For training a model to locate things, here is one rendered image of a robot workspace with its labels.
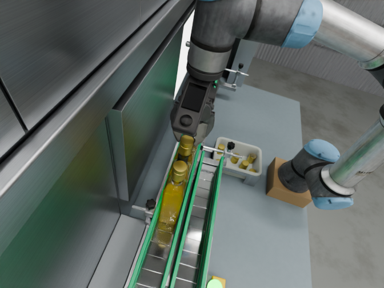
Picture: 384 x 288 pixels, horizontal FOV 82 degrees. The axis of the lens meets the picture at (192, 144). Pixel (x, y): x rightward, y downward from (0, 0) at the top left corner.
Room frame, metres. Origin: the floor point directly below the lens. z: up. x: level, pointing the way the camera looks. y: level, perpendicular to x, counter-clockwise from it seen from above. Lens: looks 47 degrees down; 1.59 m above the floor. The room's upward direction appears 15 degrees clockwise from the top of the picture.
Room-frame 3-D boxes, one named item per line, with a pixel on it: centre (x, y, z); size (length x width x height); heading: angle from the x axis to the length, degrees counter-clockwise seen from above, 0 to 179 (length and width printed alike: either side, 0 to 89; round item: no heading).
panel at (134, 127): (0.73, 0.14, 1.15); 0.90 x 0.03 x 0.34; 179
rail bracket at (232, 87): (1.23, -0.13, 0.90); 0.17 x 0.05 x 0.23; 89
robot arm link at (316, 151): (0.64, -0.49, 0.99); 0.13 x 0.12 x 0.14; 10
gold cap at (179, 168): (0.32, 0.01, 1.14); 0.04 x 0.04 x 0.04
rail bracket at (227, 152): (0.59, -0.12, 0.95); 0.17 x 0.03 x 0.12; 89
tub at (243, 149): (0.70, -0.22, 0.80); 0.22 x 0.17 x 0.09; 89
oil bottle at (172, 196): (0.32, 0.01, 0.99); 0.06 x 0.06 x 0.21; 89
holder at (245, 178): (0.70, -0.19, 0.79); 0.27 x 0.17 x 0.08; 89
